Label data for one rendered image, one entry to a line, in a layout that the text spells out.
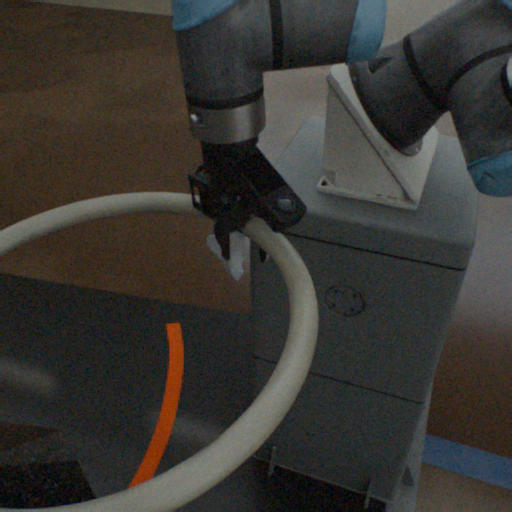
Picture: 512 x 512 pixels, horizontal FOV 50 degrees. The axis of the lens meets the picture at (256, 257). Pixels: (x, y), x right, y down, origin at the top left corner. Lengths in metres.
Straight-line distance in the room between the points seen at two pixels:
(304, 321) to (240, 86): 0.25
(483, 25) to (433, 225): 0.31
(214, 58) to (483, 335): 1.64
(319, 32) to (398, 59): 0.41
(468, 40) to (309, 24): 0.39
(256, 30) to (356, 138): 0.42
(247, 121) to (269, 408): 0.31
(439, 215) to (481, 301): 1.21
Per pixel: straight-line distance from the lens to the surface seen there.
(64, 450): 0.96
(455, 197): 1.06
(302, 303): 0.58
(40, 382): 1.88
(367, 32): 0.61
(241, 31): 0.58
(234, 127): 0.62
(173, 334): 1.90
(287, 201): 0.63
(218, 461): 0.48
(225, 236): 0.69
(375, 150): 0.96
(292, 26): 0.59
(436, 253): 0.97
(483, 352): 2.00
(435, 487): 1.65
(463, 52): 0.93
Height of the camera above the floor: 1.38
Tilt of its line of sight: 38 degrees down
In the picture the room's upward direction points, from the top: straight up
